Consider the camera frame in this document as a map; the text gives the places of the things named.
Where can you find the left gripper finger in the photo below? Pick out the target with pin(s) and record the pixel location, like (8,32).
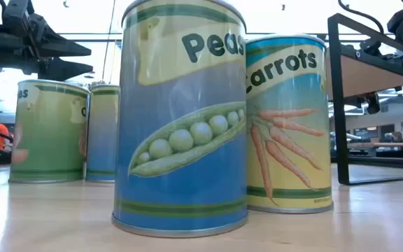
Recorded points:
(61,48)
(61,69)

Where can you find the carrots can yellow blue label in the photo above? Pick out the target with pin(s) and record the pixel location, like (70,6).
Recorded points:
(292,168)

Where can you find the peas can blue label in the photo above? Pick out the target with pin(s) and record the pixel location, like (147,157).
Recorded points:
(180,175)

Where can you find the background wooden table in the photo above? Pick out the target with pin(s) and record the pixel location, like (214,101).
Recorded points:
(373,144)

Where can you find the black frame wooden shelf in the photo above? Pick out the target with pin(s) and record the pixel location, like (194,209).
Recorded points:
(362,75)

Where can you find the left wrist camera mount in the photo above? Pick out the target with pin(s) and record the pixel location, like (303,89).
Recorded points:
(17,15)

